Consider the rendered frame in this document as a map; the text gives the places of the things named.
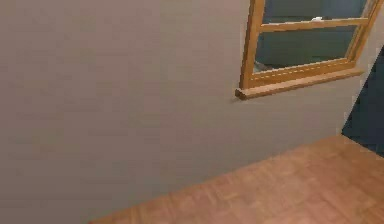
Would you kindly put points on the wooden framed window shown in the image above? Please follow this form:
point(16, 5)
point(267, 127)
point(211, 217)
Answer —
point(250, 50)

